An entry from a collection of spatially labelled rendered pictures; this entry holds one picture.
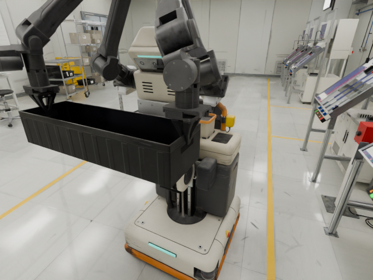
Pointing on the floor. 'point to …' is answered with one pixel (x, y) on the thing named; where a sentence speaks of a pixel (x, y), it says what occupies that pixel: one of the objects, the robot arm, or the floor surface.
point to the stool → (8, 108)
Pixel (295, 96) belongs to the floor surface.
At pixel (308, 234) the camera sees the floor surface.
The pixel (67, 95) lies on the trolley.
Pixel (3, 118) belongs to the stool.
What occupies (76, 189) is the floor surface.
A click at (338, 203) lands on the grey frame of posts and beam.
